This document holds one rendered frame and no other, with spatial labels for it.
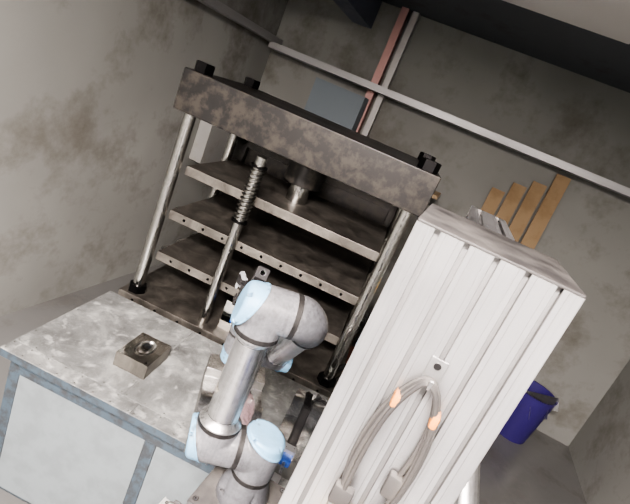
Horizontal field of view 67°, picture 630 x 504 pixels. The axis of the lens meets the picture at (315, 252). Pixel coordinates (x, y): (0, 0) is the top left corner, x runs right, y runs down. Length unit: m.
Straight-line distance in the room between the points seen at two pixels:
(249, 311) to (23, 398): 1.44
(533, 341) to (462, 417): 0.16
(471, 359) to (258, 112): 1.78
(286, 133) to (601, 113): 3.25
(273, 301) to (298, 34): 4.30
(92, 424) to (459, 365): 1.72
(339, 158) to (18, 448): 1.88
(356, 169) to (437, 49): 2.82
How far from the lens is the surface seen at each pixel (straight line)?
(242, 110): 2.33
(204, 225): 2.57
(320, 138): 2.23
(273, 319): 1.12
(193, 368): 2.32
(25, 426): 2.44
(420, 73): 4.86
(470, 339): 0.74
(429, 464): 0.84
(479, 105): 4.79
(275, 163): 3.23
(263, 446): 1.35
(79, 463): 2.37
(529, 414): 4.79
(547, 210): 4.64
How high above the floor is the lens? 2.13
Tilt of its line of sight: 17 degrees down
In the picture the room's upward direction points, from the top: 23 degrees clockwise
